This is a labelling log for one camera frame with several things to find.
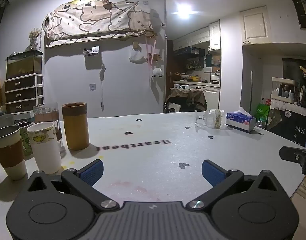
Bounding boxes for white shelf with bottles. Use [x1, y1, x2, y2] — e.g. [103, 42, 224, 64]
[270, 77, 299, 103]

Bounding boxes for ceiling light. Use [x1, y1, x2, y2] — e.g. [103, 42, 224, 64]
[174, 2, 196, 19]

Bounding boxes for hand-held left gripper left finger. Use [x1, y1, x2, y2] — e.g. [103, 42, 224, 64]
[20, 159, 119, 212]

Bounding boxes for cream kitchen wall cabinets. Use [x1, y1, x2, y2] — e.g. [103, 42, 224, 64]
[173, 20, 221, 52]

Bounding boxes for grey cup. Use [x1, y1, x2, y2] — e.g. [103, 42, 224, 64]
[0, 113, 15, 131]

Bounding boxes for glass cup with brown band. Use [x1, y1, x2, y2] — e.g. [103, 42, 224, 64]
[33, 102, 66, 157]

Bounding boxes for wall-mounted holder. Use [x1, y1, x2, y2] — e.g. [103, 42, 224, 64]
[83, 45, 101, 56]

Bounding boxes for white hanging bag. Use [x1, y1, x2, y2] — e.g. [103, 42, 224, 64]
[129, 48, 146, 64]

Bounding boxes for cream wall cabinet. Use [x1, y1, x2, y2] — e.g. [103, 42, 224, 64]
[239, 5, 272, 46]

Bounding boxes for dried flower bunch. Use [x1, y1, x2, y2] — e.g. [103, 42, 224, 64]
[28, 28, 42, 50]

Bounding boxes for clear glass cup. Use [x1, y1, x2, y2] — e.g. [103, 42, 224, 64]
[194, 109, 226, 129]

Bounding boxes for white cup with printed band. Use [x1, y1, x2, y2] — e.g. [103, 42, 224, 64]
[26, 121, 62, 175]

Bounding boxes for blue white tissue box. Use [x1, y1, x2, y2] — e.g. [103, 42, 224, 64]
[225, 107, 257, 133]

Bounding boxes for glass fish tank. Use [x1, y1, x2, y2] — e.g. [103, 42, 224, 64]
[6, 50, 44, 80]

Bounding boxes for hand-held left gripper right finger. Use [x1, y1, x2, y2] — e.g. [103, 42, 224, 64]
[185, 159, 286, 210]

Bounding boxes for green bag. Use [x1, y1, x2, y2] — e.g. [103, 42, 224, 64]
[255, 102, 271, 122]

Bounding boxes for kitchen spice rack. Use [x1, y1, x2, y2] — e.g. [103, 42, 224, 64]
[185, 56, 204, 71]

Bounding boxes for chair with brown clothing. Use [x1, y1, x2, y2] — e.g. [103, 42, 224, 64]
[164, 87, 208, 113]

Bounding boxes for pink hanging ribbon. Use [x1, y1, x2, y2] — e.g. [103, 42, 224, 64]
[146, 37, 157, 70]

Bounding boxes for brown cylindrical cup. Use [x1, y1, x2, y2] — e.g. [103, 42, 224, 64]
[62, 102, 90, 151]

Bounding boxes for white drawer unit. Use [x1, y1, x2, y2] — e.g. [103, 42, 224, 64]
[4, 73, 44, 114]

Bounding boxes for metal-rim cup with brown sleeve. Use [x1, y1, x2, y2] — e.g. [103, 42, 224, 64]
[0, 125, 28, 181]

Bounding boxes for green printed cup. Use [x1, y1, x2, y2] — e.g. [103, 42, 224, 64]
[15, 121, 34, 155]

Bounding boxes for printed blanket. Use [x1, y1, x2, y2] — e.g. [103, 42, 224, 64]
[44, 0, 154, 48]

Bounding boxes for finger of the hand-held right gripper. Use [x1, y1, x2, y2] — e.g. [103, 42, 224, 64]
[279, 146, 306, 175]

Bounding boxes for black lettered board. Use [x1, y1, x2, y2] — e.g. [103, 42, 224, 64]
[266, 102, 306, 147]

